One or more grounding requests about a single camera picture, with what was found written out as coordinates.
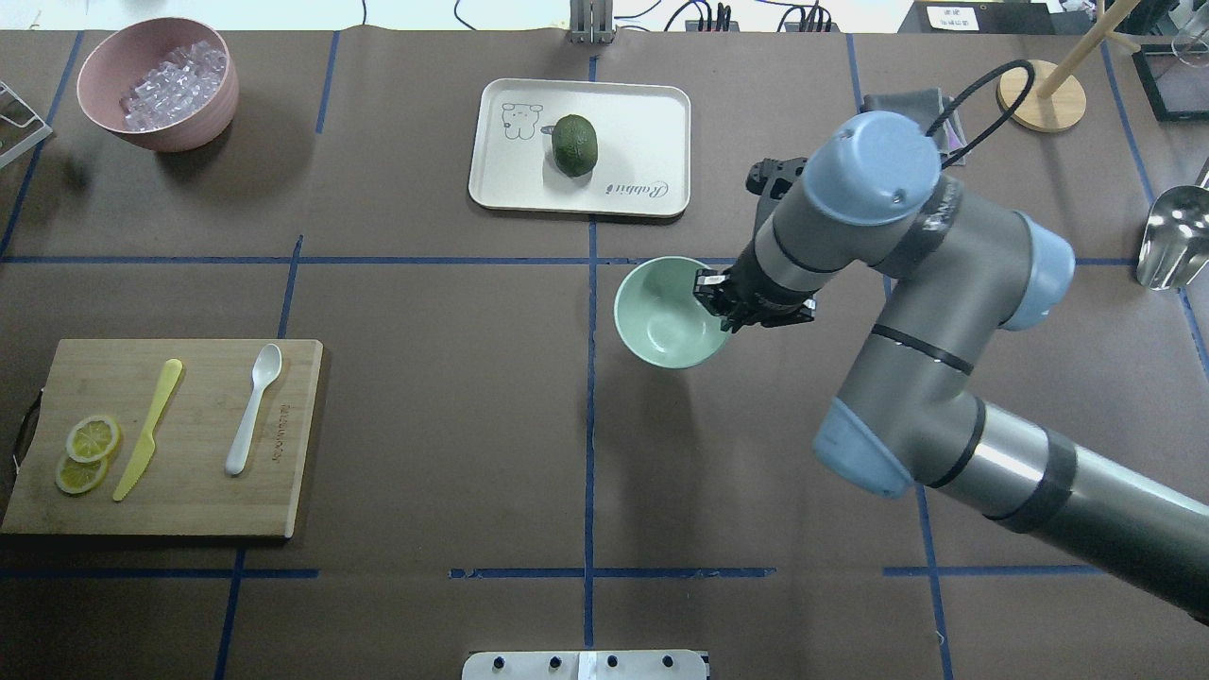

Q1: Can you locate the pink bowl with ice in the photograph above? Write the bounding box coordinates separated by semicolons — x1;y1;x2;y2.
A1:
77;17;239;152

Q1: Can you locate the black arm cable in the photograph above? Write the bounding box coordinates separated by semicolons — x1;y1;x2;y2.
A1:
926;59;1037;162

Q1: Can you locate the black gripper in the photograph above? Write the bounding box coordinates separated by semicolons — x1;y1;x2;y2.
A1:
692;255;816;334

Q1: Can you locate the white plastic spoon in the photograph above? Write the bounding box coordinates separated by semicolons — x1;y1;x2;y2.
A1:
224;342;283;477

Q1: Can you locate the wooden mug tree stand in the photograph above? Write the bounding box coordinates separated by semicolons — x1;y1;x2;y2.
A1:
996;1;1141;133

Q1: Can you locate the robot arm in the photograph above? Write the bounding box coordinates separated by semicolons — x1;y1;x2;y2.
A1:
692;110;1208;622

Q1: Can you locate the black power strip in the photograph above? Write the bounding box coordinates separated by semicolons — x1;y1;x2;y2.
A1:
682;1;841;34

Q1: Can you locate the yellow plastic knife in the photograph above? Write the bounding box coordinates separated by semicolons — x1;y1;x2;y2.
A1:
111;358;184;502

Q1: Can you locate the green avocado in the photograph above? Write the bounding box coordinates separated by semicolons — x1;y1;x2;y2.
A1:
550;113;600;178

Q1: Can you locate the bamboo cutting board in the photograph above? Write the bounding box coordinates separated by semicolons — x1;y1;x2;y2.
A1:
2;339;325;538

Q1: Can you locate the black framed tray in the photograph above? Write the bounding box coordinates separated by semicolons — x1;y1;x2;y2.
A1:
1132;44;1208;122

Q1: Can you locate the aluminium frame post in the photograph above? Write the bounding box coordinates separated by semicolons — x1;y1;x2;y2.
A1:
569;0;617;44

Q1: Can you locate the green bowl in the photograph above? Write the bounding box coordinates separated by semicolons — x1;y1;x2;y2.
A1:
613;257;729;369

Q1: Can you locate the grey folded cloth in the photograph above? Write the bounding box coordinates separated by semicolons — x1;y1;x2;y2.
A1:
858;90;968;166

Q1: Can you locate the metal scoop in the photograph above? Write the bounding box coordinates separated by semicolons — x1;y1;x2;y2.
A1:
1135;165;1208;290

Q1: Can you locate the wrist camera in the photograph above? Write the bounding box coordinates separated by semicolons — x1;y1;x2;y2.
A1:
744;159;808;201

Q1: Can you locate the cream rabbit tray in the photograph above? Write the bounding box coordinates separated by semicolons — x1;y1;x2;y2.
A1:
468;77;692;218

